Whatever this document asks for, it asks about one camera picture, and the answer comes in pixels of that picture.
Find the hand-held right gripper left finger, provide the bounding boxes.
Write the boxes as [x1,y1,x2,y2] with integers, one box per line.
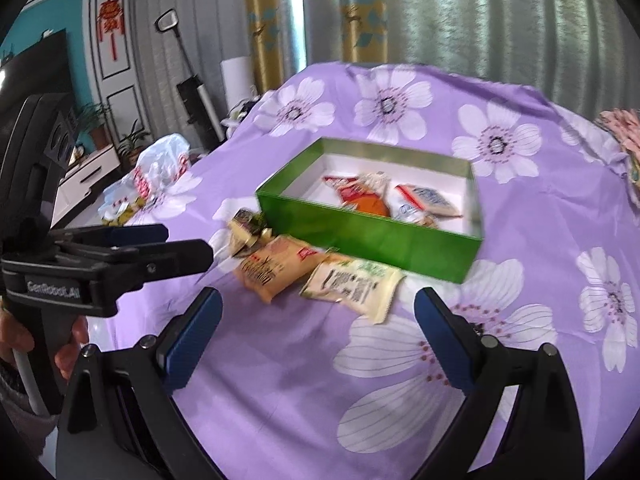
[56,287,224,480]

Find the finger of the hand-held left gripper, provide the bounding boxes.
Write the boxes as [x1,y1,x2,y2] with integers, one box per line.
[100,239,215,293]
[50,223,170,252]

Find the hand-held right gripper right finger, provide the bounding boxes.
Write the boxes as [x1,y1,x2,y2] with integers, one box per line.
[414,287,585,480]

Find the dark gold snack packet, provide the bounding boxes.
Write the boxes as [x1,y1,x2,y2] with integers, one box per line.
[227,207,274,259]

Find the cream green snack packet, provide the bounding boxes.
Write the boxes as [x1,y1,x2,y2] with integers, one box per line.
[300,255,404,324]

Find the orange tan snack packet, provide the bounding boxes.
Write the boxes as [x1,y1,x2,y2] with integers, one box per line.
[234,235,329,304]

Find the white shrimp print snack packet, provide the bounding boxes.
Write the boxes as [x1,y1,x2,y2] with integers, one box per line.
[395,205,437,229]

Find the green cardboard box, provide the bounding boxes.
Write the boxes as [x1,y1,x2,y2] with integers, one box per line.
[255,136,486,285]

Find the white blue snack packet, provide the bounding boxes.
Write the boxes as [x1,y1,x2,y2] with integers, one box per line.
[395,184,463,218]

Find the red white snack packet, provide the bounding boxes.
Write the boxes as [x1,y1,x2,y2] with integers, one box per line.
[322,175,372,207]

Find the person's left forearm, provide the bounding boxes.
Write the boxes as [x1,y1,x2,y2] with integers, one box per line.
[0,360,61,443]

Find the person's left hand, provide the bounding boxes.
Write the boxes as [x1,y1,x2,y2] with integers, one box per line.
[0,307,91,368]

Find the white tv cabinet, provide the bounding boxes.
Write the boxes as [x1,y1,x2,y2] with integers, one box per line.
[52,145,123,228]

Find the white plastic bag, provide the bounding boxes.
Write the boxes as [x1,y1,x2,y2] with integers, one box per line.
[97,132,193,226]

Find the potted plant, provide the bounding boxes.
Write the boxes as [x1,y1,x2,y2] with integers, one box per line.
[75,102,112,151]
[117,119,152,167]

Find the black television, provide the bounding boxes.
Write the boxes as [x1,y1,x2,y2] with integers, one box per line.
[0,30,76,111]

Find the purple floral cloth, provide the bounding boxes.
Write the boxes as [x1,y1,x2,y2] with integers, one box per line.
[95,62,640,480]

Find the black upright vacuum cleaner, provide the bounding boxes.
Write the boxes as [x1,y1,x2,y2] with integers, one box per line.
[155,7,227,153]

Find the white cylindrical appliance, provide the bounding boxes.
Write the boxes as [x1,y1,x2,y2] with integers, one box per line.
[220,57,258,116]

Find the gold patterned curtain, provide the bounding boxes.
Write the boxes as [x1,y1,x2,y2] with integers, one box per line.
[244,0,390,97]

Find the pink patterned folded cloth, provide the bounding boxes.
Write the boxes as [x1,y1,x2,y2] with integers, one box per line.
[595,109,640,208]

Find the grey green curtain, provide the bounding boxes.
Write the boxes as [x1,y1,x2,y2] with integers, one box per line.
[300,0,640,108]

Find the red knot wall decoration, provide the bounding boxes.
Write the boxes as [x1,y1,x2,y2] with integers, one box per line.
[97,0,126,61]

